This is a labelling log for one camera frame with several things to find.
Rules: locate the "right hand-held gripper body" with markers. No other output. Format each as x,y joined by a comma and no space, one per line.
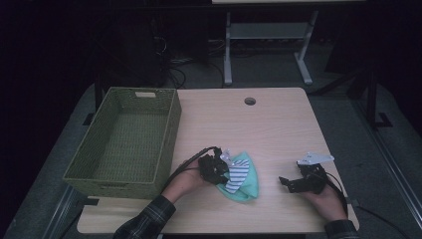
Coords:
313,181

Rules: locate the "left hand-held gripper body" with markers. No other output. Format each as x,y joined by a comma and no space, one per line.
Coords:
209,167

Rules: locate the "mint green striped-trim garment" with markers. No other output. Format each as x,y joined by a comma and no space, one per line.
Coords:
249,186

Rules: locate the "person's left hand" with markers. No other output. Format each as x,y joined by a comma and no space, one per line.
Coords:
185,181

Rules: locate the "person's right hand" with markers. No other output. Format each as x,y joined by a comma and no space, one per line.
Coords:
328,205

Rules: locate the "grey tape strip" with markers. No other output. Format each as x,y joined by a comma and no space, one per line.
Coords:
352,201

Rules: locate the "green woven basket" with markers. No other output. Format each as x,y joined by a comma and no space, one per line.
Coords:
132,139

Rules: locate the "black metal stand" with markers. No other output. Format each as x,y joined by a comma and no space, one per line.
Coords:
371,99

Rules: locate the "black tape strip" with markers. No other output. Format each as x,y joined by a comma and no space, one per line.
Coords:
90,201

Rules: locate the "long metal floor rail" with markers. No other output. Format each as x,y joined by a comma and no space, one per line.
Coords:
391,166

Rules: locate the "white metal stand frame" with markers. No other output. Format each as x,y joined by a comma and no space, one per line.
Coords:
227,49

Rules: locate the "short metal floor rail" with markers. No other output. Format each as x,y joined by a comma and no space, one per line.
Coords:
63,212

